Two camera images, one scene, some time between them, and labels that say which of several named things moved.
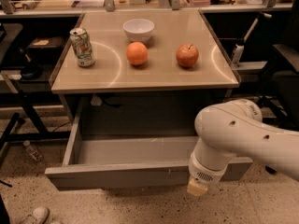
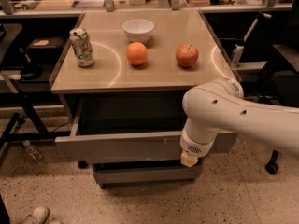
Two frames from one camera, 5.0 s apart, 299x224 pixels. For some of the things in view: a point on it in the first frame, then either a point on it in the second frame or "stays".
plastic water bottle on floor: [35, 153] stays
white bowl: [138, 30] stays
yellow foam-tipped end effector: [204, 171] → [193, 147]
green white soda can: [83, 49] stays
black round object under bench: [31, 71] stays
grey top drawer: [128, 162] → [127, 128]
